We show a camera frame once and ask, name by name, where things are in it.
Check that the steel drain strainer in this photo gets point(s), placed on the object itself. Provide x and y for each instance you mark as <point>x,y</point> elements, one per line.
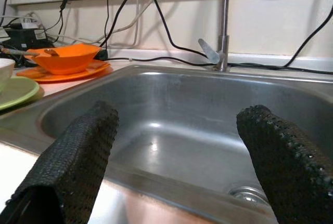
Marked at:
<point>247,195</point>

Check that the steel faucet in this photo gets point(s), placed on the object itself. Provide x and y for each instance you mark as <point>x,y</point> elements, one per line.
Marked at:
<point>225,13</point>

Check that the orange plate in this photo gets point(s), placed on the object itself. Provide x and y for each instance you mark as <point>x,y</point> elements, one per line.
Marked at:
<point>99,69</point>

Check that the green plate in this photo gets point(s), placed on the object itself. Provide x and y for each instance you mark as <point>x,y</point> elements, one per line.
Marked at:
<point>15,91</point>

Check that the stainless steel sink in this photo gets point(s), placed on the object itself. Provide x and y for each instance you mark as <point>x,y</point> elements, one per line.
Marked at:
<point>177,120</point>

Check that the black power adapter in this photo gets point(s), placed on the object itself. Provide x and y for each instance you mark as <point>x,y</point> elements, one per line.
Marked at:
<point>23,38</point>

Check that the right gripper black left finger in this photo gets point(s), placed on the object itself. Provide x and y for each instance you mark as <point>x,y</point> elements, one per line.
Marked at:
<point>75,161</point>

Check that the white bowl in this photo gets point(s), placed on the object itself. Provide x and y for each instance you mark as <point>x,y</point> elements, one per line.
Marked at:
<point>5,70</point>

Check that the orange bowl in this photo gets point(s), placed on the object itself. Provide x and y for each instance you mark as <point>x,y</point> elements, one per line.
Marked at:
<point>65,61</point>

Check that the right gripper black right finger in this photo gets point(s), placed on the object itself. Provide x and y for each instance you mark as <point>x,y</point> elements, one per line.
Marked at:
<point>291,172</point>

